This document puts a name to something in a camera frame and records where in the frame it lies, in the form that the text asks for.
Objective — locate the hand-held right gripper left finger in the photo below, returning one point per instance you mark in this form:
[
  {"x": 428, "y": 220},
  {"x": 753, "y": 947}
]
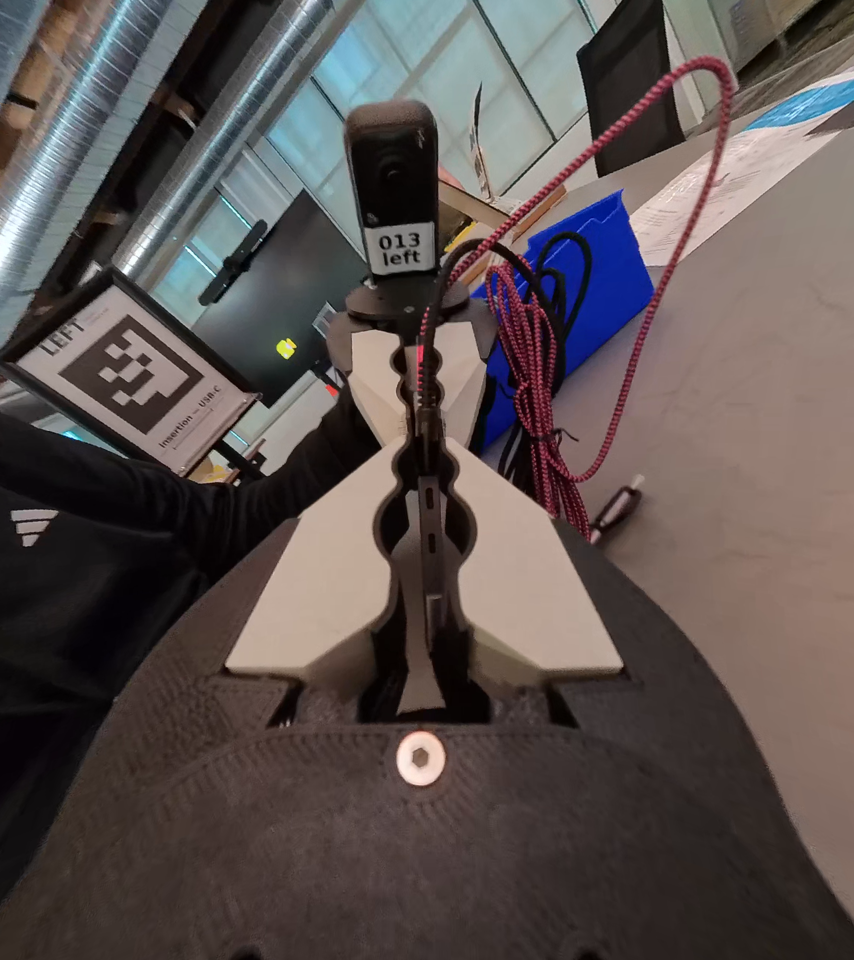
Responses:
[{"x": 299, "y": 600}]

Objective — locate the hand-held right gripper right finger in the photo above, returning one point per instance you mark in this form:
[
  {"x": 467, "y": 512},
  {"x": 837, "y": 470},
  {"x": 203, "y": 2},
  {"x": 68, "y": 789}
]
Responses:
[{"x": 547, "y": 600}]

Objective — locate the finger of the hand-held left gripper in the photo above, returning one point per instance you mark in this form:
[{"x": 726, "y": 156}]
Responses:
[
  {"x": 374, "y": 382},
  {"x": 464, "y": 382}
]

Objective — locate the grey usb hub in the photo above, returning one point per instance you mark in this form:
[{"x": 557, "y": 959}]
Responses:
[{"x": 433, "y": 555}]

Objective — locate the blue plastic bin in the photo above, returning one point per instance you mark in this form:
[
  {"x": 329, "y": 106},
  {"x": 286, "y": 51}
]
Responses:
[{"x": 614, "y": 262}]

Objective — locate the yellow green sticker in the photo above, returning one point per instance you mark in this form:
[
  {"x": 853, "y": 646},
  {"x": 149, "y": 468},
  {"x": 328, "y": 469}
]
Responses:
[{"x": 286, "y": 348}]

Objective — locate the large black monitor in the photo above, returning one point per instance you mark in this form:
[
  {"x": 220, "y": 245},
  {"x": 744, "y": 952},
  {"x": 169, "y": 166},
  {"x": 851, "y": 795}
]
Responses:
[{"x": 299, "y": 262}]

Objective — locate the person's black jacket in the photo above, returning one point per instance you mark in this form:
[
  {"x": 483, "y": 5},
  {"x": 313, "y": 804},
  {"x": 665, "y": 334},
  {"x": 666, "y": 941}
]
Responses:
[{"x": 59, "y": 600}]

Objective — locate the black high-back chair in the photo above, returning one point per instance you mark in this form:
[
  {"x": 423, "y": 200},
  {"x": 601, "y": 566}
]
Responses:
[{"x": 629, "y": 90}]

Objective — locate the printed paper leaflet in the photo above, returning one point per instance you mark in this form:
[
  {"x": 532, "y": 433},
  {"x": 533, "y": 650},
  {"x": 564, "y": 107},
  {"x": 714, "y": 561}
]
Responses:
[{"x": 696, "y": 202}]

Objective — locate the black camera bar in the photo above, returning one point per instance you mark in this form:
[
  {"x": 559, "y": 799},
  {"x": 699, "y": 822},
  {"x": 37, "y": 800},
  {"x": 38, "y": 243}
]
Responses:
[{"x": 236, "y": 259}]

